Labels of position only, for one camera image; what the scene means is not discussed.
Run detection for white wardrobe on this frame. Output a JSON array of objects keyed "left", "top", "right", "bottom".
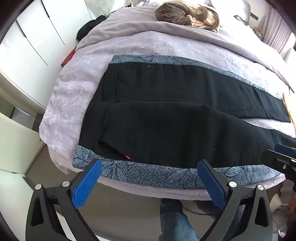
[{"left": 0, "top": 0, "right": 99, "bottom": 113}]

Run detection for white drawer unit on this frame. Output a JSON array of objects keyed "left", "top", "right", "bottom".
[{"left": 0, "top": 111, "right": 45, "bottom": 175}]

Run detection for orange cloth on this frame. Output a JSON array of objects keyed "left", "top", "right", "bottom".
[{"left": 282, "top": 92, "right": 296, "bottom": 130}]

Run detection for grey pillow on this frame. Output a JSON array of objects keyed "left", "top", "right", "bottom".
[{"left": 233, "top": 0, "right": 255, "bottom": 26}]

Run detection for black clothing heap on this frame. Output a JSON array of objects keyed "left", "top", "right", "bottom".
[{"left": 77, "top": 15, "right": 109, "bottom": 40}]

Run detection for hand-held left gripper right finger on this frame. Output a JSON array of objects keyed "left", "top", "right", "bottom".
[{"left": 196, "top": 159, "right": 272, "bottom": 241}]

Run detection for pink curtain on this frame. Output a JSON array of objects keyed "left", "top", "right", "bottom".
[{"left": 264, "top": 9, "right": 294, "bottom": 54}]

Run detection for lavender embossed blanket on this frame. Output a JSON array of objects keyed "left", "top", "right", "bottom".
[{"left": 39, "top": 30, "right": 296, "bottom": 201}]

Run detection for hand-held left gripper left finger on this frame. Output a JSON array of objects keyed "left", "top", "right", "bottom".
[{"left": 25, "top": 159, "right": 103, "bottom": 241}]

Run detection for person's leg in jeans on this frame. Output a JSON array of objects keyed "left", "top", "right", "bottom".
[{"left": 159, "top": 199, "right": 222, "bottom": 241}]

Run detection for brown plush blanket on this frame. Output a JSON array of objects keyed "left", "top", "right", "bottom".
[{"left": 155, "top": 1, "right": 210, "bottom": 25}]

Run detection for red cloth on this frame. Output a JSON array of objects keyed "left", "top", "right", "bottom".
[{"left": 61, "top": 47, "right": 78, "bottom": 67}]

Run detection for lavender smooth duvet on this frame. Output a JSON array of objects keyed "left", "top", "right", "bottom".
[{"left": 76, "top": 0, "right": 295, "bottom": 90}]

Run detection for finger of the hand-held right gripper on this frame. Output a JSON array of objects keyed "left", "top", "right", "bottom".
[
  {"left": 261, "top": 149, "right": 296, "bottom": 180},
  {"left": 274, "top": 143, "right": 296, "bottom": 160}
]

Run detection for beige striped cloth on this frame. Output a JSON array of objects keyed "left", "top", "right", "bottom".
[{"left": 190, "top": 6, "right": 220, "bottom": 33}]

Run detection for black pants with patterned lining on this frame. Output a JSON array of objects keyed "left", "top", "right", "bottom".
[{"left": 72, "top": 55, "right": 296, "bottom": 189}]

